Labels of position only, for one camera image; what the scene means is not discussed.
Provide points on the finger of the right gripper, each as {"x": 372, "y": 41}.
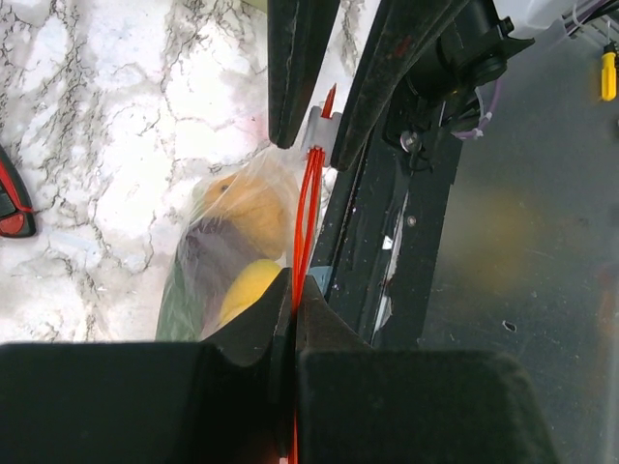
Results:
{"x": 298, "y": 32}

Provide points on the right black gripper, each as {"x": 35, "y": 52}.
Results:
{"x": 452, "y": 50}

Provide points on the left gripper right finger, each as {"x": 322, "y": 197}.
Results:
{"x": 357, "y": 404}

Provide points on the yellow toy mango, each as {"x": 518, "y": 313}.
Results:
{"x": 248, "y": 288}

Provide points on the green toy vegetable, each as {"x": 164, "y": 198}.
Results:
{"x": 181, "y": 310}

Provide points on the clear zip top bag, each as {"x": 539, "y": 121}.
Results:
{"x": 298, "y": 179}

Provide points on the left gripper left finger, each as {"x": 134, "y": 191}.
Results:
{"x": 225, "y": 399}

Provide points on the black mounting rail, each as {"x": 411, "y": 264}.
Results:
{"x": 377, "y": 248}

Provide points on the yellow handled screwdriver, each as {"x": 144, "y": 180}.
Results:
{"x": 609, "y": 77}

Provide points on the red black utility knife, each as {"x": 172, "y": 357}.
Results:
{"x": 17, "y": 213}

